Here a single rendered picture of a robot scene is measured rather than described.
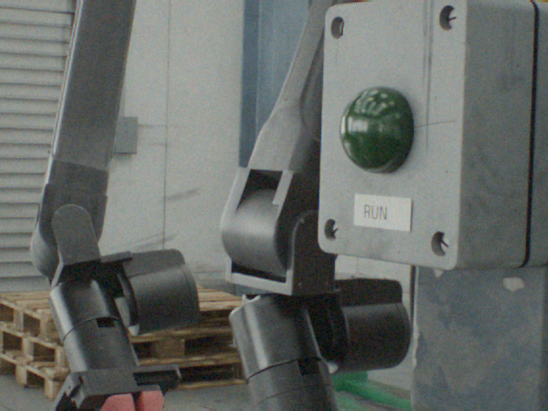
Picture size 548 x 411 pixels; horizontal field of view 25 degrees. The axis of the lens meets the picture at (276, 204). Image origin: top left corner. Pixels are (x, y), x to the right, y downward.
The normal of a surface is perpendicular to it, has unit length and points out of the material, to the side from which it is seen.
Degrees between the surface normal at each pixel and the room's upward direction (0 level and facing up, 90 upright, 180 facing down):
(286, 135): 70
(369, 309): 49
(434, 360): 90
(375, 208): 90
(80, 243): 63
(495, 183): 90
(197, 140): 90
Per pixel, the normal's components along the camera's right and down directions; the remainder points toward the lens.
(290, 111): -0.75, -0.35
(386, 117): -0.04, -0.22
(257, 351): -0.61, -0.14
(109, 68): 0.33, -0.39
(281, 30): 0.57, 0.06
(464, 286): -0.82, 0.00
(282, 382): -0.25, -0.29
